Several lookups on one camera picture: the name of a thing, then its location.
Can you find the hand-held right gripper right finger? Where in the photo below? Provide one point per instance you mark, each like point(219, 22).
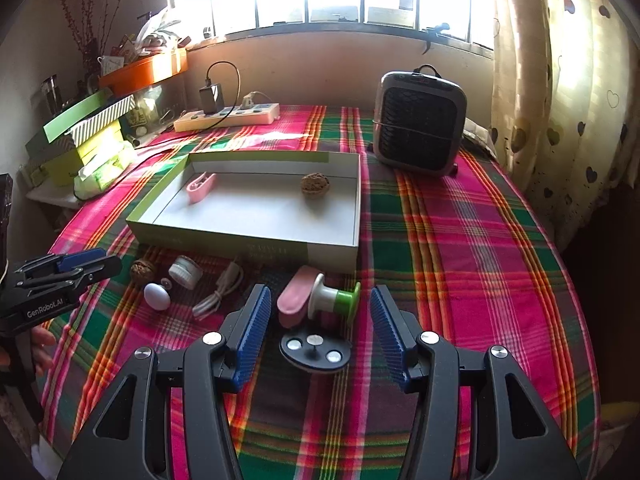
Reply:
point(387, 340)

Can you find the black charger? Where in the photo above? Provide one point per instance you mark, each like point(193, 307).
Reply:
point(211, 99)

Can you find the white mushroom-shaped gadget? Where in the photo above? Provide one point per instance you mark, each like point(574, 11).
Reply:
point(156, 297)

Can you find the white power strip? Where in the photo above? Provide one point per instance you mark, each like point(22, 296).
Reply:
point(225, 117)

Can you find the metal cup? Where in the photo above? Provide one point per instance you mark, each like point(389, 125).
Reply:
point(50, 94)

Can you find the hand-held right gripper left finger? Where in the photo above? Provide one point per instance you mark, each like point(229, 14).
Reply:
point(255, 335)

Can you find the white plastic bag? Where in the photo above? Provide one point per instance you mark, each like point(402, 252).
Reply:
point(155, 30)

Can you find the plaid tablecloth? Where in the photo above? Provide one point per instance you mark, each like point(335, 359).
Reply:
point(450, 260)

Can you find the brown walnut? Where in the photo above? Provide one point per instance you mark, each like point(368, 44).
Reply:
point(315, 186)
point(143, 271)

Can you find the orange box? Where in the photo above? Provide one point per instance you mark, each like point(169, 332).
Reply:
point(145, 72)

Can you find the small pink clip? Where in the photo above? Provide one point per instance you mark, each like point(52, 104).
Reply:
point(200, 187)

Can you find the green and white striped box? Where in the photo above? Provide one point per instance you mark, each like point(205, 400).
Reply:
point(85, 117)

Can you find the person's left hand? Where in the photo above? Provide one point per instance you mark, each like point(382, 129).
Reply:
point(42, 355)

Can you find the heart print curtain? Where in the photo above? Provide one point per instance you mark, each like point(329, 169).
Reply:
point(560, 110)

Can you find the large pink clip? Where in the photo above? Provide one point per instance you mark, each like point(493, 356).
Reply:
point(295, 296)

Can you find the black oval disc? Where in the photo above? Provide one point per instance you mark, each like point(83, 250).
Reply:
point(315, 355)

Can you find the yellow-green box stack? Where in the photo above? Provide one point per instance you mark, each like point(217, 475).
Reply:
point(65, 157)

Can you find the dried branches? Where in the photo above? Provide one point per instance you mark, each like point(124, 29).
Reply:
point(85, 20)

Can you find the green label packet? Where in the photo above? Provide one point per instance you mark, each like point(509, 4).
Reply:
point(135, 119)

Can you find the green tissue pack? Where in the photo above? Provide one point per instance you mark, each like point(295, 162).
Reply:
point(105, 170)

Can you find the grey desktop heater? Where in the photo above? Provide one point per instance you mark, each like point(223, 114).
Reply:
point(420, 120)

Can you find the white and green spool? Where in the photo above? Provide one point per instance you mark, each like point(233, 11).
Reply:
point(332, 297)

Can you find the black window latch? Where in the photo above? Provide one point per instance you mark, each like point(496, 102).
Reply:
point(434, 32)

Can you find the green and white cardboard box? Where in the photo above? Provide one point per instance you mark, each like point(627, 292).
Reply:
point(250, 210)

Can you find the white plug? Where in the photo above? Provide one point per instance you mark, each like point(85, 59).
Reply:
point(250, 100)

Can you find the small white jar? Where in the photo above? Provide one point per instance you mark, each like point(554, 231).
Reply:
point(186, 271)

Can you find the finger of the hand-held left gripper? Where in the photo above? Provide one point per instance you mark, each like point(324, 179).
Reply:
point(82, 257)
point(102, 266)

